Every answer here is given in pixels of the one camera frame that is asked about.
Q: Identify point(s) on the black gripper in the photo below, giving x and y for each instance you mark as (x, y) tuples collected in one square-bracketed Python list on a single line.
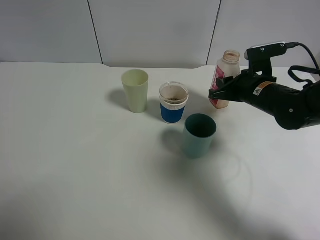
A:
[(244, 88)]

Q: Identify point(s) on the clear bottle with pink label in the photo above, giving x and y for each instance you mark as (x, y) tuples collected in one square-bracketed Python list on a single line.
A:
[(227, 66)]

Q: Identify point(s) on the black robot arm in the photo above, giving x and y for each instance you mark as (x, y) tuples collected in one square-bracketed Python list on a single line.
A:
[(292, 109)]

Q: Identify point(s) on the teal green plastic cup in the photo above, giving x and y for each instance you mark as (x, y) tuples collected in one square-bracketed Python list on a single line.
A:
[(198, 133)]

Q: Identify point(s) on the clear cup with blue sleeve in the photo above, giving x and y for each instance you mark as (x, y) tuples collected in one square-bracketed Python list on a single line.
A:
[(173, 98)]

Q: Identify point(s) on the pale yellow plastic cup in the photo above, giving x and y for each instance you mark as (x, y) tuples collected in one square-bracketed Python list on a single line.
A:
[(135, 83)]

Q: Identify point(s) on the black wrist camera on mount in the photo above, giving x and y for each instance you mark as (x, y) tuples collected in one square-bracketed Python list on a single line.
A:
[(259, 57)]

